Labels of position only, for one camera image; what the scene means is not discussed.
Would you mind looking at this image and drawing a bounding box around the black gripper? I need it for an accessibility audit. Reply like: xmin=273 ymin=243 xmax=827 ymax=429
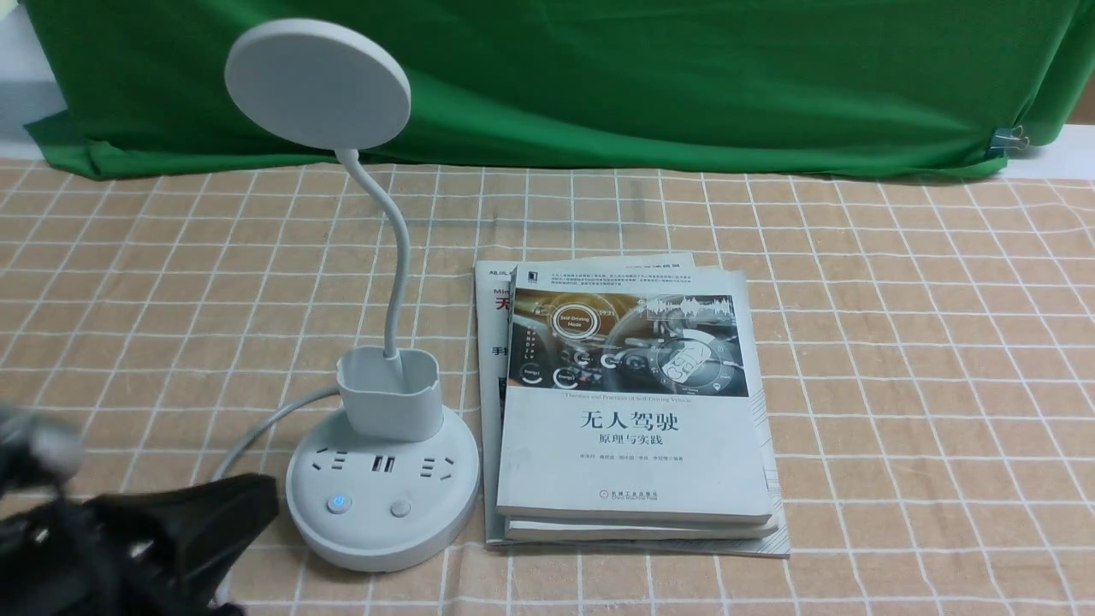
xmin=3 ymin=405 xmax=279 ymax=615

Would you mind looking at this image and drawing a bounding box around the white desk lamp with sockets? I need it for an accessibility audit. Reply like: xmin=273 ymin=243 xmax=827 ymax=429
xmin=214 ymin=18 xmax=481 ymax=573

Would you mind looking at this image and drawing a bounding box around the middle book in stack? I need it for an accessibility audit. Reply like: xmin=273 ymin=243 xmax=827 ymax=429
xmin=504 ymin=512 xmax=785 ymax=542

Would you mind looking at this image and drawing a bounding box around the bottom book with red text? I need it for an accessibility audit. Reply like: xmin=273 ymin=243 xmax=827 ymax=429
xmin=474 ymin=260 xmax=789 ymax=559

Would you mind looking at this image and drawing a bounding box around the green backdrop cloth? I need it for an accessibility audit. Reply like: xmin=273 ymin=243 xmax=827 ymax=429
xmin=25 ymin=1 xmax=1092 ymax=179

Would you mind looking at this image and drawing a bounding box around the top self-driving book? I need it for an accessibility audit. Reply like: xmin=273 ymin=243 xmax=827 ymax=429
xmin=496 ymin=261 xmax=775 ymax=524

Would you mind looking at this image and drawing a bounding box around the orange checkered tablecloth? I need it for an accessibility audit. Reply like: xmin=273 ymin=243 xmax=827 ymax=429
xmin=1 ymin=160 xmax=1094 ymax=615

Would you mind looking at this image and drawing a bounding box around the metal binder clip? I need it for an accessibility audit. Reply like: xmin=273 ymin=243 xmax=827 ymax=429
xmin=986 ymin=125 xmax=1030 ymax=156

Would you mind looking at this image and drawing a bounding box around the white lamp power cable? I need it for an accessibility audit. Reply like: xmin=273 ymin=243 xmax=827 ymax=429
xmin=210 ymin=384 xmax=341 ymax=483

